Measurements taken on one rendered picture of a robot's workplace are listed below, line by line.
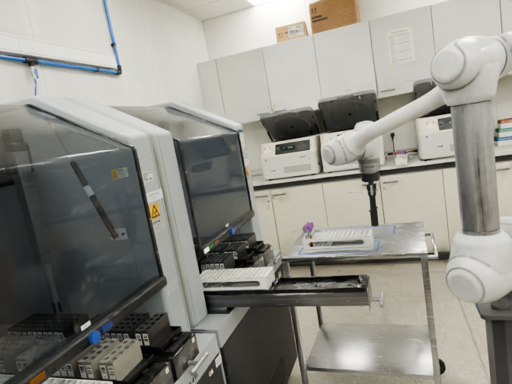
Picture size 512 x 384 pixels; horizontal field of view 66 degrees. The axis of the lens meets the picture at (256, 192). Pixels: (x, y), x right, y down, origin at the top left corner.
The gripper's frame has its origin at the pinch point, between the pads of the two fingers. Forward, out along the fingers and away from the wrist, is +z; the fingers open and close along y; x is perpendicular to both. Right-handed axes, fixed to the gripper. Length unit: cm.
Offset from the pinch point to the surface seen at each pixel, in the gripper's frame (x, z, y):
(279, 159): -82, -1, -195
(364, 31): 7, -103, -225
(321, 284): -20.7, 11.6, 38.4
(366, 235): -3.7, 5.1, 8.5
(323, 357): -29, 66, 6
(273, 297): -37, 13, 45
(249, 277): -46, 6, 43
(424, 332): 18, 66, -15
